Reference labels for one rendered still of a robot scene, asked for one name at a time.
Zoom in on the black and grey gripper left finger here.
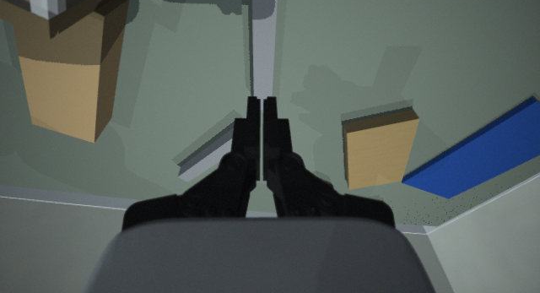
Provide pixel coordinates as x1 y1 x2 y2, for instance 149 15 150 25
121 96 261 231

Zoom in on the tan flat rectangular block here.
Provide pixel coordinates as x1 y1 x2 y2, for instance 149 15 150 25
343 110 419 189

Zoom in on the blue flat slab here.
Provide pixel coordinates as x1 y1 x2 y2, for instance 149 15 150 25
402 97 540 199

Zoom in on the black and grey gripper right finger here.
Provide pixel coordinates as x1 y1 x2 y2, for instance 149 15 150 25
262 96 396 228

